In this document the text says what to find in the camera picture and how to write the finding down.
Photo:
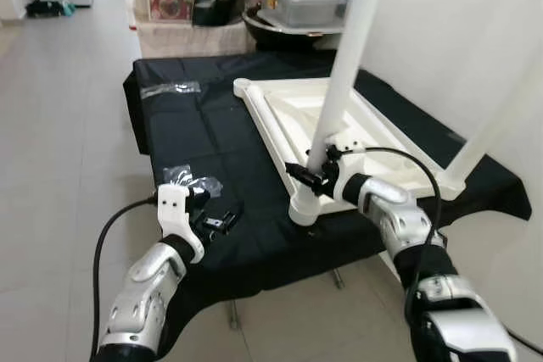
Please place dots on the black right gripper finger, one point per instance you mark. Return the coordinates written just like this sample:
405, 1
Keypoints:
302, 177

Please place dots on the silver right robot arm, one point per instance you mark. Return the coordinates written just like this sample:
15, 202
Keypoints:
403, 218

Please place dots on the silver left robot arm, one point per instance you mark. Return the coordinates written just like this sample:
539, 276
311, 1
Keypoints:
140, 303

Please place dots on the white plastic children table top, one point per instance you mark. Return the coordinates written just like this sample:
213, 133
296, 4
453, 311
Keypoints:
293, 112

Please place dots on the metal folding table leg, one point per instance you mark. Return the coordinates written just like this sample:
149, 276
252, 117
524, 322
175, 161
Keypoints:
233, 313
336, 278

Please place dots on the clear adhesive tape strip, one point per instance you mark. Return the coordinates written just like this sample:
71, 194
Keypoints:
170, 89

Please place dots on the black wok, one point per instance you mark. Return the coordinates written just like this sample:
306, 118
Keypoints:
267, 36

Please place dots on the beige patterned storage box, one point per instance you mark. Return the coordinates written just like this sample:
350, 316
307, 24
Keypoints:
191, 40

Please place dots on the clear plastic container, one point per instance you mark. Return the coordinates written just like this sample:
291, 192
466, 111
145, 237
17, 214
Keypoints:
301, 6

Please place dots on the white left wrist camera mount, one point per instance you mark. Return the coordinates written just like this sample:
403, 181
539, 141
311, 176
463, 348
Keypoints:
174, 205

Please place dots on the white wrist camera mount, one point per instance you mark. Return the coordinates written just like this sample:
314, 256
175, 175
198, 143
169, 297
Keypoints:
344, 143
174, 205

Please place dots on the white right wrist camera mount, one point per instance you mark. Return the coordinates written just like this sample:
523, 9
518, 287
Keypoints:
344, 143

